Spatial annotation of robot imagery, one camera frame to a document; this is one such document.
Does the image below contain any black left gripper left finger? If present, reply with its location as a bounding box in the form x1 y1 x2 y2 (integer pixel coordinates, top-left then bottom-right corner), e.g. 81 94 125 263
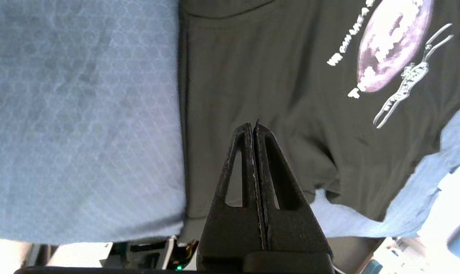
197 123 266 271

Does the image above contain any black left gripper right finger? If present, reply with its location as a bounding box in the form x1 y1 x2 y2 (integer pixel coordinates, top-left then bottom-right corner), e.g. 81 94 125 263
255 120 334 263

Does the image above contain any black moon print t-shirt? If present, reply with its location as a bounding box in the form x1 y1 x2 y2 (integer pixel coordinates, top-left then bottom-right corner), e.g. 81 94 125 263
178 0 460 231

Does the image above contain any blue bed sheet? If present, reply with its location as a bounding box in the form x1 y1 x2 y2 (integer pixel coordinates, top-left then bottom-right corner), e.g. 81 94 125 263
0 0 460 244

